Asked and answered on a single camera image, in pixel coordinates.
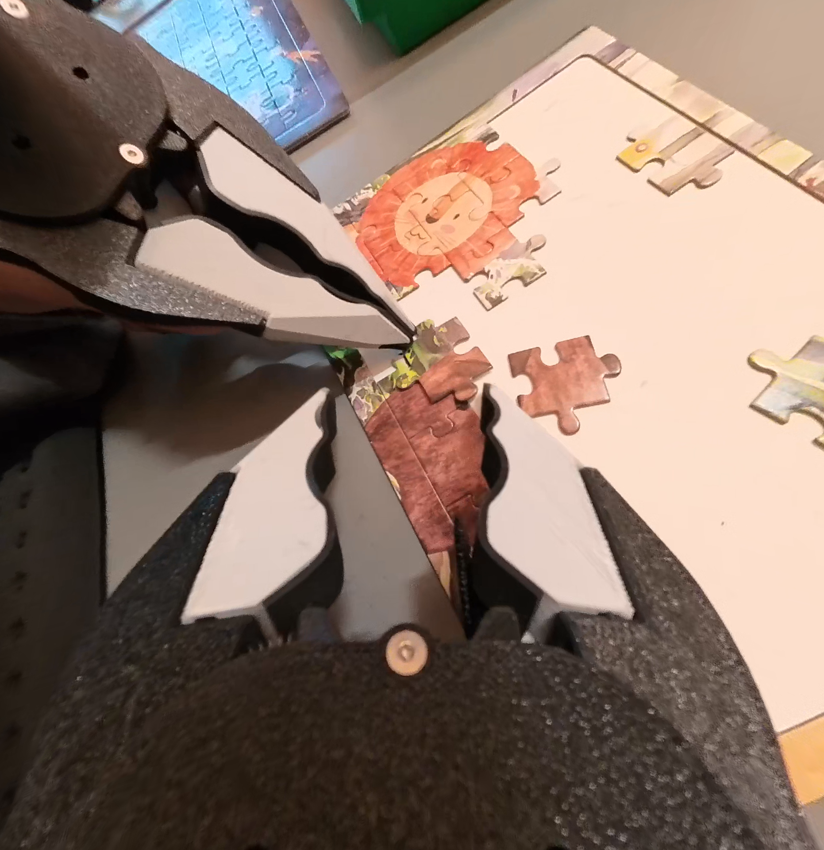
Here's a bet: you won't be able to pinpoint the astronaut jigsaw puzzle board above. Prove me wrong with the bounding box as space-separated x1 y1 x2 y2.
93 0 351 152

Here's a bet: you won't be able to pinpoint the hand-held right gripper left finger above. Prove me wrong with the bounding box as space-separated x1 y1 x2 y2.
180 388 347 644

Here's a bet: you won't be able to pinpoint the grey desk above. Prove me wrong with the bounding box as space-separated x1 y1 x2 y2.
103 0 824 850

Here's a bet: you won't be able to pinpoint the grey puzzle piece yellow dot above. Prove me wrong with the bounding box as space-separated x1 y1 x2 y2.
616 120 725 195

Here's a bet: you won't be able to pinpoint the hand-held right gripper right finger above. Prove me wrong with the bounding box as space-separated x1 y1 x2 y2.
477 384 636 645

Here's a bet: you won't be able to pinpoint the assembled lion puzzle pieces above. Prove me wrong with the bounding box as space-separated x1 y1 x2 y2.
332 129 562 309

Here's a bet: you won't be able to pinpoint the whiskered orange puzzle piece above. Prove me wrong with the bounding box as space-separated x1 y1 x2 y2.
412 239 482 286

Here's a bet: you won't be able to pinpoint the brown green foliage puzzle piece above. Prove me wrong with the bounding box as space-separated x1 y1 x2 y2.
391 317 494 404

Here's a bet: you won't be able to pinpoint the lion jigsaw puzzle board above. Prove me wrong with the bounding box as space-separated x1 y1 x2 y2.
326 27 824 808

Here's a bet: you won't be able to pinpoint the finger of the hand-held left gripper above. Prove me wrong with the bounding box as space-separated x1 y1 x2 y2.
198 125 414 337
130 218 411 349

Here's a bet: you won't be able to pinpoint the orange puzzle piece grey knob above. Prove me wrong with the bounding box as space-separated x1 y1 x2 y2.
498 147 562 203

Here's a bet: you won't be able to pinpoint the grey yellow-green puzzle piece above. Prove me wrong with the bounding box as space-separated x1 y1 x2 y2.
749 335 824 456

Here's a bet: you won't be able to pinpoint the green plastic bin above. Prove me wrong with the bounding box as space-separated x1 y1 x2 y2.
349 0 489 55

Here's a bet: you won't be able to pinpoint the person's left hand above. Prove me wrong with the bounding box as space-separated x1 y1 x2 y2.
0 249 257 334

